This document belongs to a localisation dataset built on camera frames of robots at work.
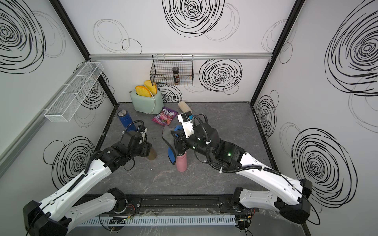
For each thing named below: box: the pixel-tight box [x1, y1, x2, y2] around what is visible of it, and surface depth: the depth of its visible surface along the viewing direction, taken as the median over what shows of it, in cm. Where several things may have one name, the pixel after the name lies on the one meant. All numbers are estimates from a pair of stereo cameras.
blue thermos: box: [117, 109, 137, 132], surface depth 89 cm
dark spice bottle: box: [172, 66, 180, 86], surface depth 88 cm
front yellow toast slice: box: [135, 85, 153, 98], surface depth 103 cm
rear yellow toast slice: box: [143, 79, 158, 96], surface depth 107 cm
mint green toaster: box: [129, 89, 165, 115], surface depth 108 cm
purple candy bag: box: [151, 106, 179, 126], surface depth 110 cm
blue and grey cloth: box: [161, 124, 184, 165], surface depth 61 cm
